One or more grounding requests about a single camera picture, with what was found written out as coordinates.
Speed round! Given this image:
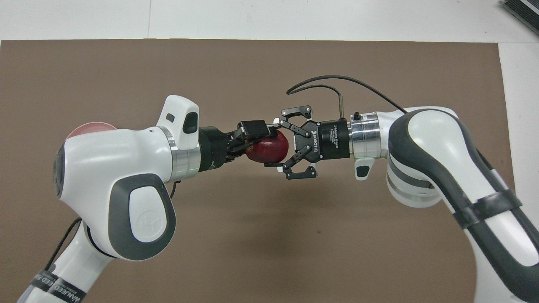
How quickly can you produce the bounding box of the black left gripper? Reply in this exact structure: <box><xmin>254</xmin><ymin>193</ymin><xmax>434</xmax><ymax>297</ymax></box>
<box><xmin>197</xmin><ymin>120</ymin><xmax>279</xmax><ymax>173</ymax></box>

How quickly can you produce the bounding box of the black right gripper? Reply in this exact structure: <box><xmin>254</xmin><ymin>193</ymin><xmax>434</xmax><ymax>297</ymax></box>
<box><xmin>264</xmin><ymin>105</ymin><xmax>351</xmax><ymax>182</ymax></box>

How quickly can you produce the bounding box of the dark red apple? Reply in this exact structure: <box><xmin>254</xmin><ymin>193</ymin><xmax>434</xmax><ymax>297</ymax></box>
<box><xmin>245</xmin><ymin>130</ymin><xmax>290</xmax><ymax>164</ymax></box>

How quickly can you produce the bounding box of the pink plate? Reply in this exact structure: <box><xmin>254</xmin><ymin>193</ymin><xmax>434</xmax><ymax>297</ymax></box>
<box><xmin>67</xmin><ymin>121</ymin><xmax>119</xmax><ymax>140</ymax></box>

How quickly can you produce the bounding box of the brown table mat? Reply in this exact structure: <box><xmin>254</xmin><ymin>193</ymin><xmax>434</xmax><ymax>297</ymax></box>
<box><xmin>0</xmin><ymin>39</ymin><xmax>517</xmax><ymax>303</ymax></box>

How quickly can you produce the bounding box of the dark ribbed box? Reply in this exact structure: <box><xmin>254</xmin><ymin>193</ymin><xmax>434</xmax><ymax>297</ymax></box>
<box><xmin>500</xmin><ymin>0</ymin><xmax>539</xmax><ymax>37</ymax></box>

